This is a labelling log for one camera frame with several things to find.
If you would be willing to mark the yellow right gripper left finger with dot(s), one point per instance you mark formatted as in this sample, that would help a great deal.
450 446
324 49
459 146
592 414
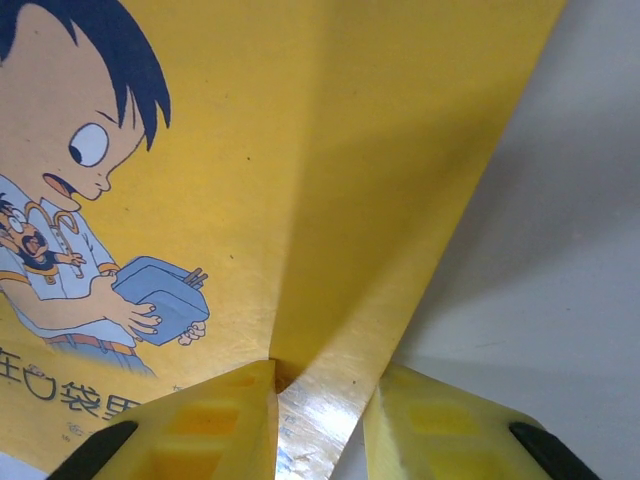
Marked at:
210 430

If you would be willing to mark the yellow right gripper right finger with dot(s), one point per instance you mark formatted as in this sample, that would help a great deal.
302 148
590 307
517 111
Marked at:
450 435

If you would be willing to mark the yellow cartoon comic book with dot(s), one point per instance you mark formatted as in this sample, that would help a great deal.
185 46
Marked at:
300 150

